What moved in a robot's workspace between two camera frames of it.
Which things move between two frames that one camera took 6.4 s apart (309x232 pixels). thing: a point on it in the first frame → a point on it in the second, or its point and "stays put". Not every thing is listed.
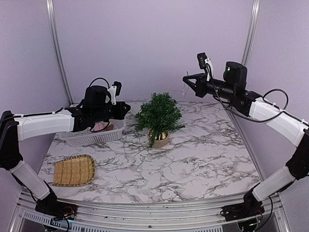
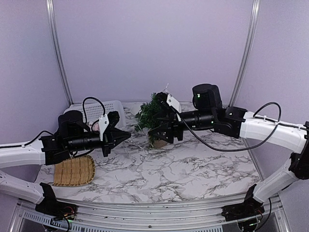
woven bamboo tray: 75,170 stays put
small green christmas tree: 161,115 stays put
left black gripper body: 118,115 → 107,142
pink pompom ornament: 100,125 stays put
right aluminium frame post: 256,6 stays put
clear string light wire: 184,91 → 147,109
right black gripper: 199,88 → 167,128
